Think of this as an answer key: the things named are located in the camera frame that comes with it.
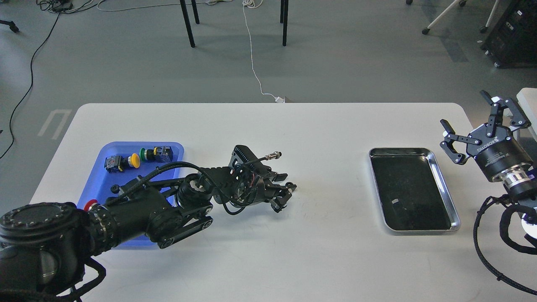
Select yellow push button switch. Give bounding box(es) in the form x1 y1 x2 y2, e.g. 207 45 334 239
104 153 141 173

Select black chair legs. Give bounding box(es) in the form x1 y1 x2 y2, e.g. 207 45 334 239
179 0 289 48

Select black floor cable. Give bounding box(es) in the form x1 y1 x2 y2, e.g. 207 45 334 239
0 0 103 160

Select blue plastic tray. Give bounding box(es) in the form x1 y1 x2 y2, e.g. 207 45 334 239
77 141 184 249

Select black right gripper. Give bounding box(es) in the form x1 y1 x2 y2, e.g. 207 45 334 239
439 90 534 183

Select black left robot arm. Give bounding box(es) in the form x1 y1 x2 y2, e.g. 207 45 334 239
1 160 297 302

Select red emergency stop button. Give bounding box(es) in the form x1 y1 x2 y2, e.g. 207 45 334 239
83 199 99 212

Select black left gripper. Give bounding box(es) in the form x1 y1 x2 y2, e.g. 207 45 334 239
235 171 297 213

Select green push button switch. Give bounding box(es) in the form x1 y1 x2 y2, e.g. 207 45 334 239
139 146 173 163

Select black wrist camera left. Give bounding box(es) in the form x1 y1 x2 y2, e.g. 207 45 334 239
228 145 282 177

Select white chair base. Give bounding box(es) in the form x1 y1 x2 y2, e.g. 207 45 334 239
405 0 502 35

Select white cable on floor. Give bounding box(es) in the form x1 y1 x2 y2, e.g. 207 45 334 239
242 0 285 104

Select black wheeled cabinet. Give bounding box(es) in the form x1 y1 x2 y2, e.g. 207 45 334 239
481 0 537 69

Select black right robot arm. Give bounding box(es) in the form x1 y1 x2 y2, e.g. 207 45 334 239
440 90 537 295

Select metal tray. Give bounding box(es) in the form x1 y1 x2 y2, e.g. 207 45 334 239
369 147 461 235

